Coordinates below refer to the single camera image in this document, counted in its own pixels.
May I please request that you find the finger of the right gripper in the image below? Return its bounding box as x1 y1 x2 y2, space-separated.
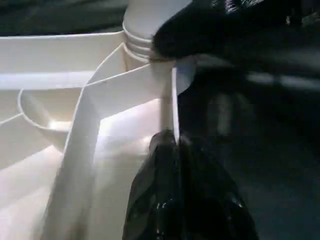
152 0 286 62

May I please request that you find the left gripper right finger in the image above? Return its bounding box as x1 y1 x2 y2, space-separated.
179 134 261 240

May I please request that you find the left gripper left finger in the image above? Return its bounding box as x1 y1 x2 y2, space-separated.
122 129 182 240

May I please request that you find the white plastic table leg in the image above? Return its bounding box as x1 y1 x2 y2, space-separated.
122 0 196 63

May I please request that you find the white plastic table top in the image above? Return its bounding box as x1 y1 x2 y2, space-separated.
0 31 198 240

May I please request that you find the black plastic mat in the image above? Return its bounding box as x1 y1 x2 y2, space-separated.
0 0 320 240

